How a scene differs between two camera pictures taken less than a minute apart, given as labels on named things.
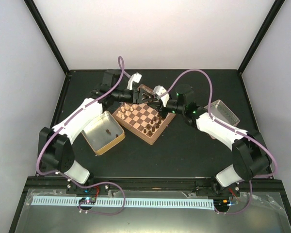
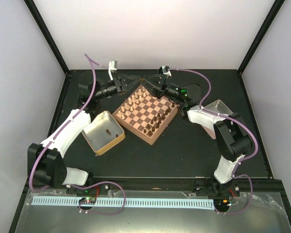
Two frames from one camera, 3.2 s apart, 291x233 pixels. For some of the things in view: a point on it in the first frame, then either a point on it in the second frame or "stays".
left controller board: (87, 200) stays
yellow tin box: (103, 132) stays
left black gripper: (142, 91) → (121, 78)
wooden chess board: (143, 119) stays
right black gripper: (159, 105) → (162, 87)
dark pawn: (148, 126) stays
